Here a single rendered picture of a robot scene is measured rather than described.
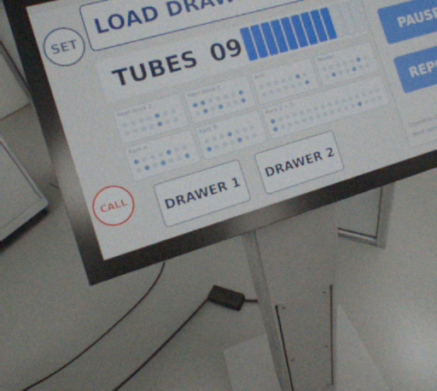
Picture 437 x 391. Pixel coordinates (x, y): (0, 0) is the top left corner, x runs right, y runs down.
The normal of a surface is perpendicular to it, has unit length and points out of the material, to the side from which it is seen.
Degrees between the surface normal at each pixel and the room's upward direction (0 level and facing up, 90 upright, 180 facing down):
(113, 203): 50
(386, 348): 0
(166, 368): 0
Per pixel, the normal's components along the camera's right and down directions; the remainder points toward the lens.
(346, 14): 0.13, -0.07
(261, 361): -0.18, -0.82
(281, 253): 0.30, 0.56
